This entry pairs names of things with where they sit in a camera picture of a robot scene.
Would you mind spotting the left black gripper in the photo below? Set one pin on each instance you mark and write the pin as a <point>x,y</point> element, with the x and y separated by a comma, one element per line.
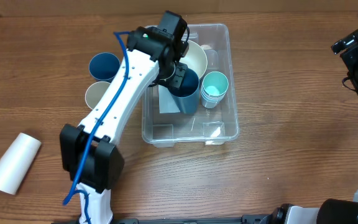
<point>176,76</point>

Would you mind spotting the cream bowl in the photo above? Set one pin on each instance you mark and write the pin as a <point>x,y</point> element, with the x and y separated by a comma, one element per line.
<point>195,59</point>

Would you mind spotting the dark blue tall cup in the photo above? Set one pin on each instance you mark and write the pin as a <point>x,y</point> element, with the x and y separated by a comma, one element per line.
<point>104,66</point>
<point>187,96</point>

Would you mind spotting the mint green small cup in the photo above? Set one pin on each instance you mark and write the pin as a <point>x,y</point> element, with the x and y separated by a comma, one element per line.
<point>215,83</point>

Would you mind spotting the light blue small cup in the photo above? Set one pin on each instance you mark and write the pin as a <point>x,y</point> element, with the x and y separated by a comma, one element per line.
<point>212,98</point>

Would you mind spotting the grey small cup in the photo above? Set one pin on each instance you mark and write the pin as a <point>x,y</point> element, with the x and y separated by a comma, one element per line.
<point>209,104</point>

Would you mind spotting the beige tall cup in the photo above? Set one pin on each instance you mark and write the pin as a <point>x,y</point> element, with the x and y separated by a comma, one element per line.
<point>94,93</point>
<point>16,161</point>

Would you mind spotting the pink small cup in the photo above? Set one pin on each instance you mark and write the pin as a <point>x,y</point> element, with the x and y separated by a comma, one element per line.
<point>209,94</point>

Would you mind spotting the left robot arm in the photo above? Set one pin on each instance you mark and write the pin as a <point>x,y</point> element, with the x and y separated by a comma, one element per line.
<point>89,150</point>

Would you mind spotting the white paper label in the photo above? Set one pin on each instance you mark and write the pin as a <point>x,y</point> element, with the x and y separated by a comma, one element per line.
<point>166,101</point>

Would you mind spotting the clear plastic storage bin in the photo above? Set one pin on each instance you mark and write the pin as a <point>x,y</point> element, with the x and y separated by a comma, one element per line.
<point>211,126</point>

